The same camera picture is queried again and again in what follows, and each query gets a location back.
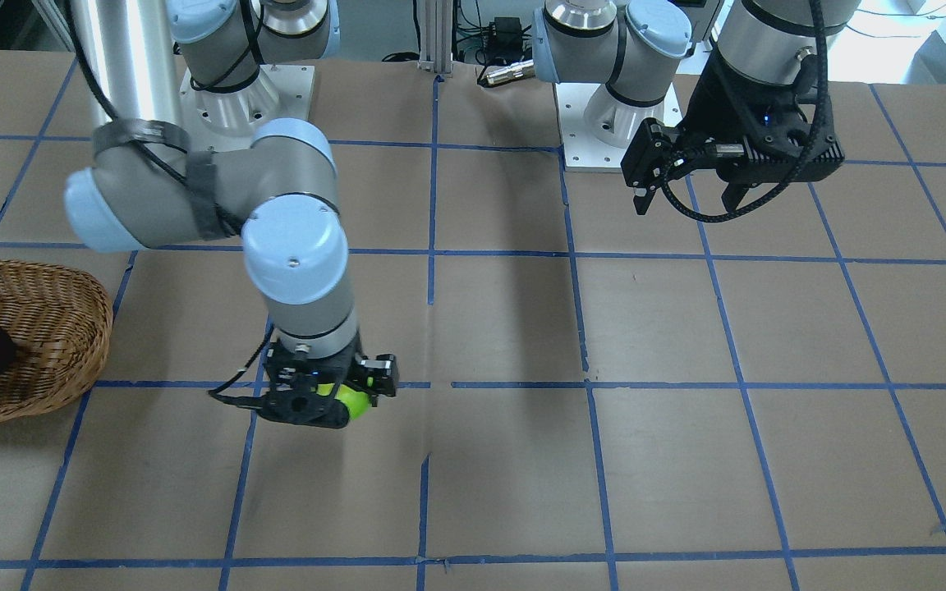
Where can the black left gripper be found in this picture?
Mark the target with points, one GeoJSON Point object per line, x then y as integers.
{"type": "Point", "coordinates": [707, 107]}

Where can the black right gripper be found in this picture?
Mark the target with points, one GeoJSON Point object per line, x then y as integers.
{"type": "Point", "coordinates": [380, 375]}

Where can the green apple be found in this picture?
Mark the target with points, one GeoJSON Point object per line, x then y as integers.
{"type": "Point", "coordinates": [341, 407]}

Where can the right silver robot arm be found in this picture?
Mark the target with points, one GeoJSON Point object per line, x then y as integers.
{"type": "Point", "coordinates": [149, 187]}

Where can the woven wicker basket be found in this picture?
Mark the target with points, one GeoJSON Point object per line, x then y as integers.
{"type": "Point", "coordinates": [61, 319]}

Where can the metal connector plug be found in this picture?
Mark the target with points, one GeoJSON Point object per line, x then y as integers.
{"type": "Point", "coordinates": [507, 74]}

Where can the black power adapter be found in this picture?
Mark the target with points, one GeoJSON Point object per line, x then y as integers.
{"type": "Point", "coordinates": [505, 34]}

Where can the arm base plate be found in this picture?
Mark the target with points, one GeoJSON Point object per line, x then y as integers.
{"type": "Point", "coordinates": [597, 128]}
{"type": "Point", "coordinates": [228, 121]}

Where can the aluminium frame post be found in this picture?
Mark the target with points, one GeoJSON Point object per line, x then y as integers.
{"type": "Point", "coordinates": [435, 33]}

